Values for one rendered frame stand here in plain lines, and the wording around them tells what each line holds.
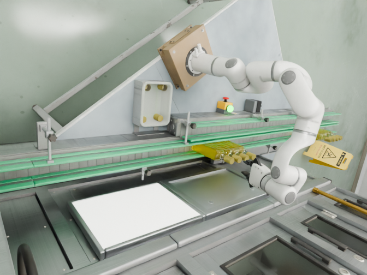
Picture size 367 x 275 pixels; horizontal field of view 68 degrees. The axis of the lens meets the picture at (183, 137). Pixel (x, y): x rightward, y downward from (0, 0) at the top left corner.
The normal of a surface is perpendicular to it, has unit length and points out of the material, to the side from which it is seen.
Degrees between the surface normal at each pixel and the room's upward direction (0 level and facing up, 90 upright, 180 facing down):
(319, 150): 77
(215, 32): 0
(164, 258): 90
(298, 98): 81
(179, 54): 5
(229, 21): 0
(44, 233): 90
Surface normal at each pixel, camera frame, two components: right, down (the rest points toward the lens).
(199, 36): 0.63, 0.35
